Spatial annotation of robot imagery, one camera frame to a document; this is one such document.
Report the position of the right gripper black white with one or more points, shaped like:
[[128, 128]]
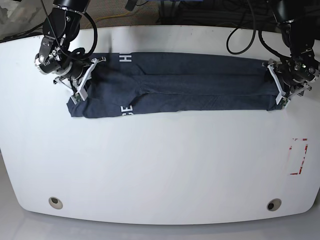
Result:
[[76, 75]]

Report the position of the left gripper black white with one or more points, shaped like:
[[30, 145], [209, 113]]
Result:
[[284, 80]]

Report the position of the dark blue T-shirt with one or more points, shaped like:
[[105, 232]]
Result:
[[163, 82]]

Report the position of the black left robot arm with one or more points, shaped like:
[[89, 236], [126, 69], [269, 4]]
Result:
[[297, 30]]

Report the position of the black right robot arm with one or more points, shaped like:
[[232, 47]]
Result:
[[60, 28]]

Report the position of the red tape rectangle marking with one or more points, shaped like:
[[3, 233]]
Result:
[[297, 155]]

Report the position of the right table grommet hole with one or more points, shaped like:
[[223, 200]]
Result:
[[274, 205]]

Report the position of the table grommet hole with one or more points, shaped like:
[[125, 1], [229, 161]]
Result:
[[274, 205], [55, 203]]

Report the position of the left table grommet hole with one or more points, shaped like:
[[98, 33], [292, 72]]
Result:
[[55, 203]]

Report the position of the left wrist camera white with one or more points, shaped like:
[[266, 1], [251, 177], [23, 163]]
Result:
[[282, 102]]

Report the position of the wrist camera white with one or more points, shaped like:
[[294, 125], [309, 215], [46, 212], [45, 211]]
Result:
[[79, 97], [282, 102]]

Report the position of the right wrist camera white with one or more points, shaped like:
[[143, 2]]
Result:
[[79, 97]]

